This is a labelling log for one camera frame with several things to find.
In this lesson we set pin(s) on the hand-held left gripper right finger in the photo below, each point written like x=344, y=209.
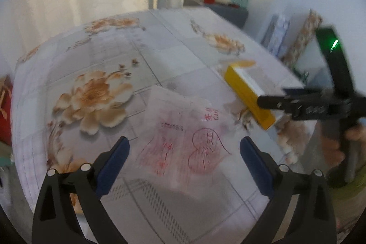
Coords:
x=257, y=166

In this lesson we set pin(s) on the small green item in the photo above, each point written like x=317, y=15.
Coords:
x=303, y=76

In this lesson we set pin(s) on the grey cabinet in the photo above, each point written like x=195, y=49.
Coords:
x=231, y=14

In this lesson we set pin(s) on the person's right hand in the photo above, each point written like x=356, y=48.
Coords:
x=331, y=151

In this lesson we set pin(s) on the yellow white box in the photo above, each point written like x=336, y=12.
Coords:
x=246, y=89

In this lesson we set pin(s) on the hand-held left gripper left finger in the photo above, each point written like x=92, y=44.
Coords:
x=113, y=166

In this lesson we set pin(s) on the white blue wrapped package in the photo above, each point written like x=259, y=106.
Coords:
x=277, y=35

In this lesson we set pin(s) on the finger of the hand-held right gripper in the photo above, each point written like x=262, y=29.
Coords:
x=300, y=91
x=297, y=106

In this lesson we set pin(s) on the clear red printed plastic bag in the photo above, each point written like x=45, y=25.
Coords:
x=183, y=146

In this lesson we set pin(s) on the floral tablecloth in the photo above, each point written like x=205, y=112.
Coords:
x=114, y=49

